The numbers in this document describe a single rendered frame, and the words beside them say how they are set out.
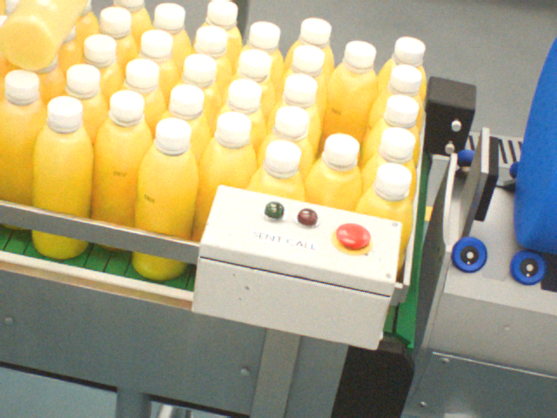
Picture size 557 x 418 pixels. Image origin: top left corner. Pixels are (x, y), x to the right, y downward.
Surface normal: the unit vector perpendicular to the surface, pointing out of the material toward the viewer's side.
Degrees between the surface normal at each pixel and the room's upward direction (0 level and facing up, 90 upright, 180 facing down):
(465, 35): 0
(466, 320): 71
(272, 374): 90
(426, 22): 0
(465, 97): 0
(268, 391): 90
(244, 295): 90
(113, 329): 90
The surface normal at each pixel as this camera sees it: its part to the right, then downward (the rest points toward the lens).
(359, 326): -0.15, 0.61
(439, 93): 0.14, -0.77
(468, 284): -0.04, 0.00
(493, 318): -0.10, 0.32
